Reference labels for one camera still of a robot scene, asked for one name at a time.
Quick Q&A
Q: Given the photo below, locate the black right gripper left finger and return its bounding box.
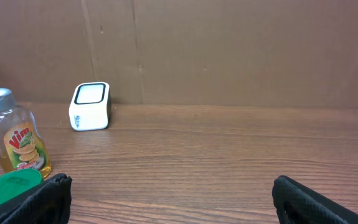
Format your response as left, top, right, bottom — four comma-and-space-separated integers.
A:
0, 173, 72, 224

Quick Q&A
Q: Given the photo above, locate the yellow Vim dish soap bottle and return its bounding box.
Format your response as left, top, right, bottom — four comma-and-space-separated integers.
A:
0, 88, 52, 178

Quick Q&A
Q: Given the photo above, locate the white barcode scanner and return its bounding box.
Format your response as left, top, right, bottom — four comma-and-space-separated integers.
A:
68, 82, 111, 131

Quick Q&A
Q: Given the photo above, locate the green-capped white bottle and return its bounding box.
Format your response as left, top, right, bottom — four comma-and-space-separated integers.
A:
0, 169, 44, 205

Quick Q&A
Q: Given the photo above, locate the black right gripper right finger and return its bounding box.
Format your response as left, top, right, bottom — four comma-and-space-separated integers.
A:
272, 175, 358, 224

